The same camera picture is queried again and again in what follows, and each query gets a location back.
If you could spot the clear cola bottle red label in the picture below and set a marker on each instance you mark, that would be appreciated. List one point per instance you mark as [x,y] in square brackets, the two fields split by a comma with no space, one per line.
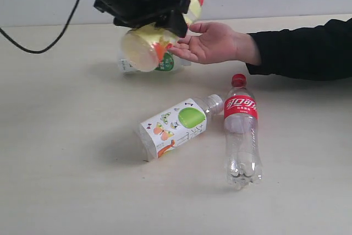
[243,162]

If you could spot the yellow bottle with red cap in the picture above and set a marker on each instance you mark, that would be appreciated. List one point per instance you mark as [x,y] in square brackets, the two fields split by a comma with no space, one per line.
[145,47]

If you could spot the forearm in black sleeve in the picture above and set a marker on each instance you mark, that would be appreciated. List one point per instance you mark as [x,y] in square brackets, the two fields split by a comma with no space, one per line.
[320,53]

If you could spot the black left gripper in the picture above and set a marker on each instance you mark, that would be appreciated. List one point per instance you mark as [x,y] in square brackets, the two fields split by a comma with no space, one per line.
[166,14]

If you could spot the clear bottle with green label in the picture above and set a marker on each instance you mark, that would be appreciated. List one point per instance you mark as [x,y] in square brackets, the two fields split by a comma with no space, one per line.
[170,63]

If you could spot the person's open hand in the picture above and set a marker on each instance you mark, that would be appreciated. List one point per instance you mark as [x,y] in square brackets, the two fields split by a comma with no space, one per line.
[216,43]

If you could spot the square bottle with butterfly label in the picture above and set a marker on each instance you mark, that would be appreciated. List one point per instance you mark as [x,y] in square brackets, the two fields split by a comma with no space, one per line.
[178,124]

